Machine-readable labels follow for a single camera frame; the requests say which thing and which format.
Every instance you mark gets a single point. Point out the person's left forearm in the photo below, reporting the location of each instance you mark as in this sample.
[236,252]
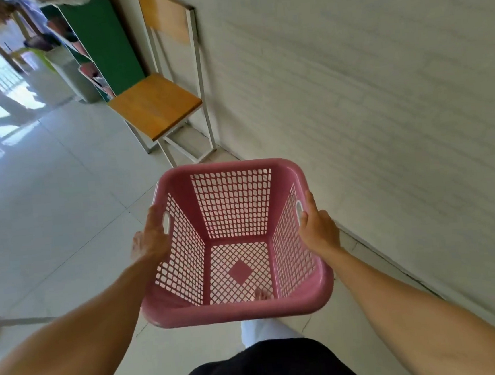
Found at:
[66,343]

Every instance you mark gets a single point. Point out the person's black shirt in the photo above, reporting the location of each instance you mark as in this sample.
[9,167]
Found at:
[263,371]

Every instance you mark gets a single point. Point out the person's white trouser leg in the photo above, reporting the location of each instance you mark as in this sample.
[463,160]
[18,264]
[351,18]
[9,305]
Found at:
[264,330]

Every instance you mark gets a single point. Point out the person's right forearm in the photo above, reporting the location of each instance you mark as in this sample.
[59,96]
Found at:
[418,312]

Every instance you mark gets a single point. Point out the person's left thumb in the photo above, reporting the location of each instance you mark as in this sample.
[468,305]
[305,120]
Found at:
[155,221]

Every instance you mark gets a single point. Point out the person's right hand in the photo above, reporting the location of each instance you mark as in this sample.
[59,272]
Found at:
[319,230]

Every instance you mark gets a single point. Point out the wooden chair with metal frame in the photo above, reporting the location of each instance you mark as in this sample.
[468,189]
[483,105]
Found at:
[165,88]

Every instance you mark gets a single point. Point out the white trash bin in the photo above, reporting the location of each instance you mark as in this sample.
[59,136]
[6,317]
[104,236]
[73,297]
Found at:
[71,75]

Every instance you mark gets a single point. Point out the person's right thumb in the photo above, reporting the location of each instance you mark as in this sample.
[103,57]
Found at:
[310,203]

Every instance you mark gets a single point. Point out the pink plastic laundry basket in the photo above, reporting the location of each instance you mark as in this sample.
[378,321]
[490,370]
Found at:
[241,311]

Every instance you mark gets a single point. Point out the person's foot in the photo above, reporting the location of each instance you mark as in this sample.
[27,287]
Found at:
[262,295]

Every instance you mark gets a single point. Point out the wooden table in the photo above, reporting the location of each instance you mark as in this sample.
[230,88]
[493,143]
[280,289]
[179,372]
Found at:
[0,25]

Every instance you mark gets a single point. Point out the green shelf cabinet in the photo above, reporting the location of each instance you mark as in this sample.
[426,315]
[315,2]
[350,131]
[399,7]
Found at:
[96,38]

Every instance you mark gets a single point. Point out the person's left hand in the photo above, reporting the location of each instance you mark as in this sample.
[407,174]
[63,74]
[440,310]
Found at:
[150,242]

